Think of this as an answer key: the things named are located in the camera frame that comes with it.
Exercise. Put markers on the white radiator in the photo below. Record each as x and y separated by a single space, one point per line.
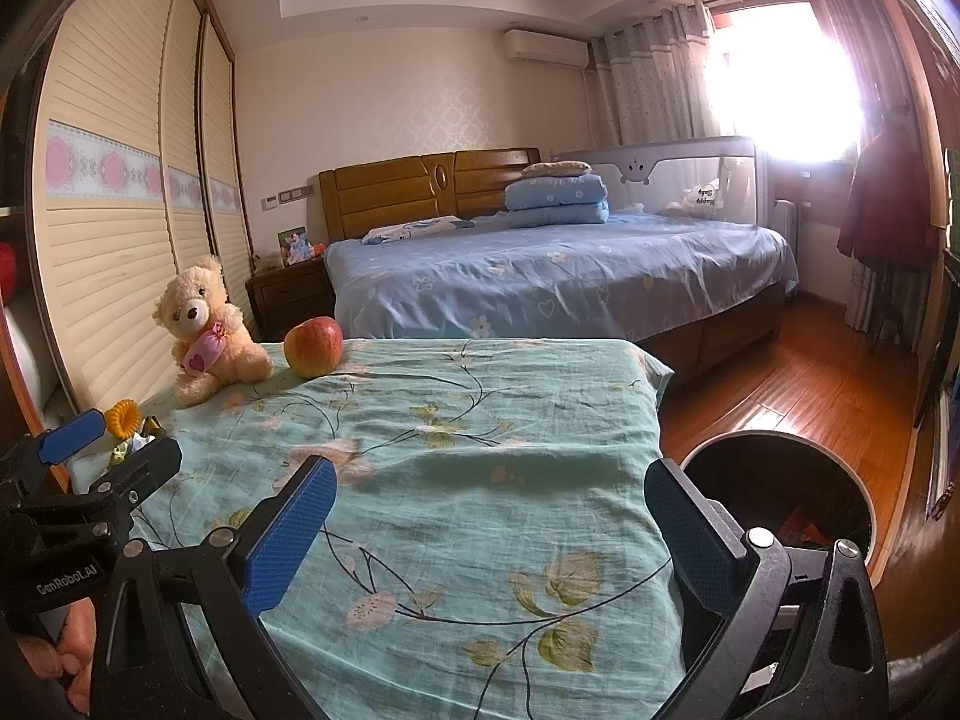
787 221

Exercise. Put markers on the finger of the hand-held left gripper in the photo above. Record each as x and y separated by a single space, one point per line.
71 436
139 472

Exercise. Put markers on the small patterned pillow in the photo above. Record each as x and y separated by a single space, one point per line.
555 169

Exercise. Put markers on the folded blue quilt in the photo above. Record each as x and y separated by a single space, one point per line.
555 199

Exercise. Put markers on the red yellow apple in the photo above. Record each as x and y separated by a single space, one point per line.
313 349

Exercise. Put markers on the white wall air conditioner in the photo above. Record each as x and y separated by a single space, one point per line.
546 47

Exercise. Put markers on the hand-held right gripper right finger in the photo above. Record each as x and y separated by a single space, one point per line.
690 540

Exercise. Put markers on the person's left hand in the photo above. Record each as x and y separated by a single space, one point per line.
75 645

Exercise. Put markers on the green floral bed sheet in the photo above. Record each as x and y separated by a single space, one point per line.
450 465

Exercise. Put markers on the wall switch panel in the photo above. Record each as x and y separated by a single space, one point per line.
286 196

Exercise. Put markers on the white round trash bin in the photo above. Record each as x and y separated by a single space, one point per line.
750 465

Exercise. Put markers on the red hanging coat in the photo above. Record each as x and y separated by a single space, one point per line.
885 202

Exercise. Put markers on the bed with blue sheet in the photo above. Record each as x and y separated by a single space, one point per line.
562 270

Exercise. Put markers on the grey dotted curtain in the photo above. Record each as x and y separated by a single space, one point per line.
847 37
645 75

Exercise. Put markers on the framed photo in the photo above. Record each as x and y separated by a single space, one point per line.
292 247

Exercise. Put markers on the shiny foil candy wrapper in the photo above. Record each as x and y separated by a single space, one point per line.
150 431

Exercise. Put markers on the wooden headboard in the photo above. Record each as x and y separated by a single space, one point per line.
390 187

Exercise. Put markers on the white cloth bundle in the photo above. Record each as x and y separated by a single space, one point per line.
22 352

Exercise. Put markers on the grey mesh bed guard rail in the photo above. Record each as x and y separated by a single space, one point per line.
675 161

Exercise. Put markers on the flat blue white pillow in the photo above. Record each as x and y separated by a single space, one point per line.
416 229

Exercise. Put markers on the green panel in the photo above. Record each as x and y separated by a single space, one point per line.
954 206

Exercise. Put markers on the cream teddy bear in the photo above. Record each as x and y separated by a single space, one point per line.
202 315

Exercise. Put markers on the red cloth bundle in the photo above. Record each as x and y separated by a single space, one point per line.
6 264

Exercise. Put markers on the cream louvered wardrobe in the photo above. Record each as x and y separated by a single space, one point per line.
112 202

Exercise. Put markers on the small orange foam fruit net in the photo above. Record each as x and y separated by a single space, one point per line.
124 416

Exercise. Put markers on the wooden nightstand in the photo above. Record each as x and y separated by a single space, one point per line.
289 300

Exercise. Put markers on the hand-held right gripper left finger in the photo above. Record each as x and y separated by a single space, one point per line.
292 532

